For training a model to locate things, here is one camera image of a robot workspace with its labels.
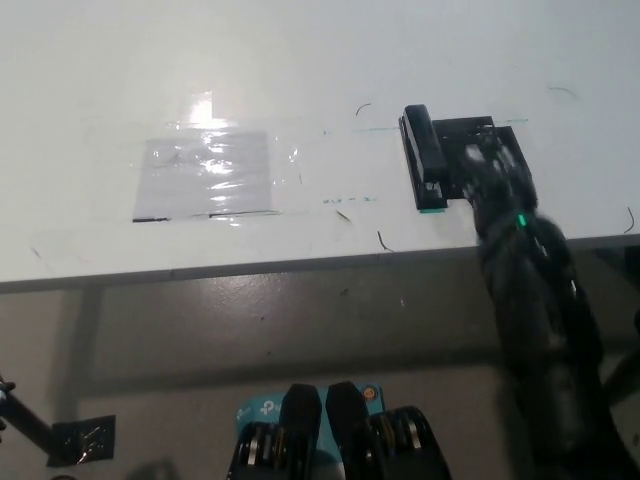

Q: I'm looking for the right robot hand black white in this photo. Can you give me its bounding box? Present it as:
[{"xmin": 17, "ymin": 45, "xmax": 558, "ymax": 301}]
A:
[{"xmin": 458, "ymin": 138, "xmax": 540, "ymax": 225}]

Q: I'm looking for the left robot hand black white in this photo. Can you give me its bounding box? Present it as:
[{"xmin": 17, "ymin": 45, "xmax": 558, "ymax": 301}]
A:
[{"xmin": 0, "ymin": 372, "xmax": 17, "ymax": 432}]

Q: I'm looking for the black stapler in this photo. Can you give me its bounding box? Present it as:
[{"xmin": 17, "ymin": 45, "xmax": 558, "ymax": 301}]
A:
[{"xmin": 397, "ymin": 103, "xmax": 450, "ymax": 211}]

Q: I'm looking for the clear plastic tape film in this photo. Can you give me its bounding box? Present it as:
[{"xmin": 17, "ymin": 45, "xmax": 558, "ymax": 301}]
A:
[{"xmin": 118, "ymin": 90, "xmax": 306, "ymax": 227}]

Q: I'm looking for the white paper sheet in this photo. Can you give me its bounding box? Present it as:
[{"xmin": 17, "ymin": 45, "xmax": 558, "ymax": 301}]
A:
[{"xmin": 132, "ymin": 130, "xmax": 276, "ymax": 223}]

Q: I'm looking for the black tape mark patch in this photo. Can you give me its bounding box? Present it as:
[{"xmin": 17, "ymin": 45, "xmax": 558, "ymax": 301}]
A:
[{"xmin": 430, "ymin": 115, "xmax": 534, "ymax": 202}]

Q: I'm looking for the grey desk leg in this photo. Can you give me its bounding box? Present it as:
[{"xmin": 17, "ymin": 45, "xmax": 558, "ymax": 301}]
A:
[{"xmin": 59, "ymin": 287, "xmax": 105, "ymax": 417}]

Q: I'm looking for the black floor tape patch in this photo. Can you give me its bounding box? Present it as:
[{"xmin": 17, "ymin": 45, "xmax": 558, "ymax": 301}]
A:
[{"xmin": 47, "ymin": 414, "xmax": 117, "ymax": 468}]

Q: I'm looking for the teal router box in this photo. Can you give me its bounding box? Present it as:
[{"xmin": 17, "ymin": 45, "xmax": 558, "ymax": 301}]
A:
[{"xmin": 234, "ymin": 381, "xmax": 385, "ymax": 457}]

